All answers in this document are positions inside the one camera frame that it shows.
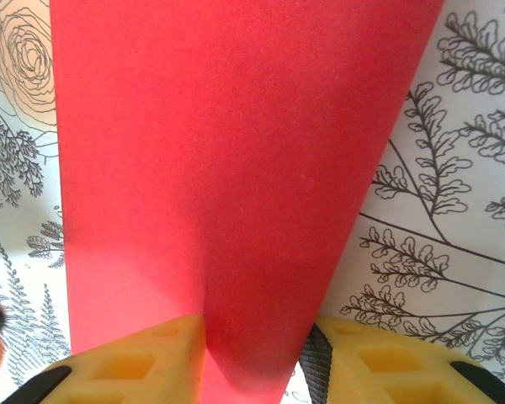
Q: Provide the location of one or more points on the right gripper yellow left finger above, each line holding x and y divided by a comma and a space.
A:
130, 370

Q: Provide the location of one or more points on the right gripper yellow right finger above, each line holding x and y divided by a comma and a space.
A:
404, 370

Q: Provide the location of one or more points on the red square paper sheet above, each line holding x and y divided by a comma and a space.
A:
235, 168

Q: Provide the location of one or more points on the floral patterned table cover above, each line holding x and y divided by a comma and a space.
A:
467, 168

